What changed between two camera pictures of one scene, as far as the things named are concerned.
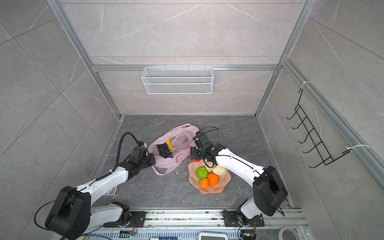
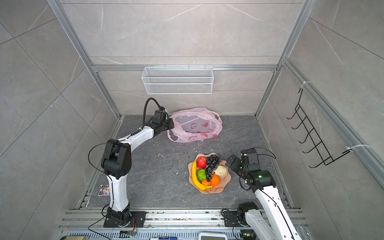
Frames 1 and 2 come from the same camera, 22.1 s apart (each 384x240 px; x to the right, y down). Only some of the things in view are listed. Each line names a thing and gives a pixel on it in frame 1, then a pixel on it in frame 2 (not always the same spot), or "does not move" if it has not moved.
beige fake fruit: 220,170 does not move
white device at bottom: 213,236 does not move
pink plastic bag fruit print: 181,139 to 194,124
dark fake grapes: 164,151 to 212,161
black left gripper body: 149,160 to 167,124
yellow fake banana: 168,143 to 195,179
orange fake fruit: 213,179 does not move
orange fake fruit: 204,183 does not move
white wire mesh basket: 177,80 does not move
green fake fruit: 202,173 does not move
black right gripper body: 197,154 to 238,166
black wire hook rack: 326,157 does not move
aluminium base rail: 212,219 does not move
